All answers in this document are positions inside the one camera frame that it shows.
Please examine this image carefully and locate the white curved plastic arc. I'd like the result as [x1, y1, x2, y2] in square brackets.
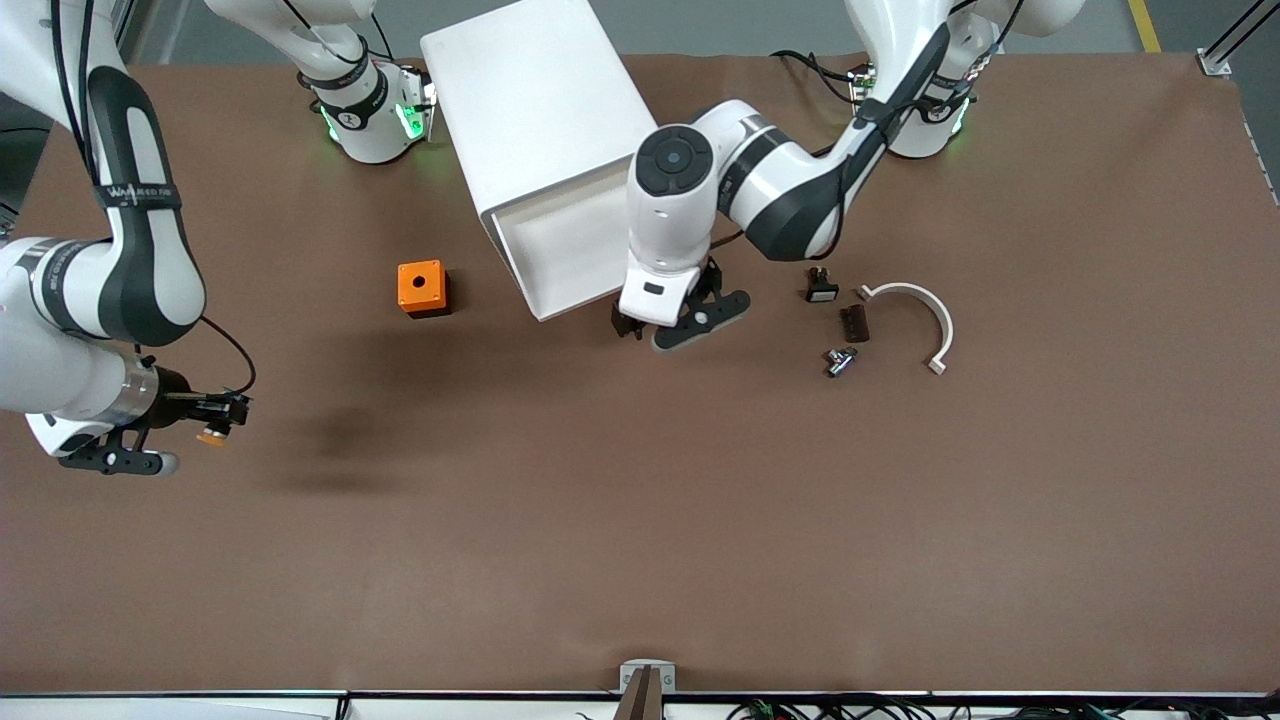
[857, 282, 955, 377]

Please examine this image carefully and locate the brown table cover sheet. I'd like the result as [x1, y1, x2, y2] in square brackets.
[0, 50, 1280, 696]

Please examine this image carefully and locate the black arm base cable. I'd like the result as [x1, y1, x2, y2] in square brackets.
[770, 48, 866, 106]

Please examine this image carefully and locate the white plastic drawer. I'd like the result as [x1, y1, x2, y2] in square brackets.
[483, 165, 643, 324]

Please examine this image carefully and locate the white drawer cabinet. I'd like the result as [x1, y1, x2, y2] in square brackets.
[420, 0, 666, 241]

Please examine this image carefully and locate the grey metal mounting bracket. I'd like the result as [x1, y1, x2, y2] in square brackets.
[619, 659, 677, 694]

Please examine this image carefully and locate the aluminium frame profile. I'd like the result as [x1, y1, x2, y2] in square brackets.
[1197, 0, 1280, 77]

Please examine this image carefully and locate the brown metal support bar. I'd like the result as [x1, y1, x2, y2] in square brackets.
[613, 665, 664, 720]

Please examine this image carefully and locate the orange box with hole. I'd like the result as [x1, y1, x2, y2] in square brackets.
[397, 260, 452, 320]

